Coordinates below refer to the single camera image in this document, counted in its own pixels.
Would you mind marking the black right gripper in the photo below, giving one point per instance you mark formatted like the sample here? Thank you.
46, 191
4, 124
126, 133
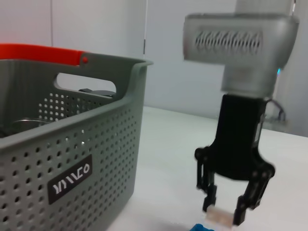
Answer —
238, 134

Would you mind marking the blue square toy plate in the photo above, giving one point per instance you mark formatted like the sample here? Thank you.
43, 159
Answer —
201, 227

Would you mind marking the glass carafe with black lid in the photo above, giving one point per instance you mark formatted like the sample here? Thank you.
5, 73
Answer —
98, 93

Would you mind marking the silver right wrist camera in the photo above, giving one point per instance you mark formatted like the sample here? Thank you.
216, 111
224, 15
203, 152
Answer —
240, 60

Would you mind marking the glass teacup with black holder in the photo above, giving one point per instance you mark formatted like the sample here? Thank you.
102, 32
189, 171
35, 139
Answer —
29, 122

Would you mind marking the white toy brick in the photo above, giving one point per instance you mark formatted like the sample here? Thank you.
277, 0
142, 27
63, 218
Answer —
220, 215

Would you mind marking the grey perforated storage bin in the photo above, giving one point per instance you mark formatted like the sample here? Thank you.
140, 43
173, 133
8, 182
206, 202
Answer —
96, 144

